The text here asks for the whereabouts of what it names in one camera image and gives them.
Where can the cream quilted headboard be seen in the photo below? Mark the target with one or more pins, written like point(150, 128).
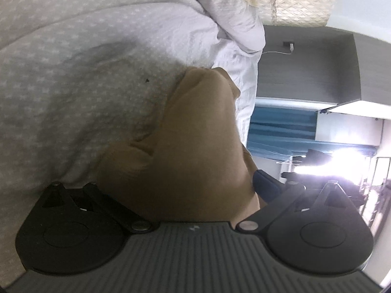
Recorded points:
point(299, 0)

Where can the blue curtain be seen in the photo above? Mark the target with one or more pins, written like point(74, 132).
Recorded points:
point(281, 128)

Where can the grey bed sheet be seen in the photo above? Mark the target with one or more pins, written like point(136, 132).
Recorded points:
point(76, 67)

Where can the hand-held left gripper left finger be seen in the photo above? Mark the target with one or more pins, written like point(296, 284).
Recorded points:
point(100, 195)

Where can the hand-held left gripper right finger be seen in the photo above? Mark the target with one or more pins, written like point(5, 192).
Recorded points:
point(265, 186)

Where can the wall socket with charger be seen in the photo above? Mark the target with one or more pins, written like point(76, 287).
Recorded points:
point(289, 46)

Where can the brown hoodie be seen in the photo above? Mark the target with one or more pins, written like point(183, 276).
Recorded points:
point(198, 146)

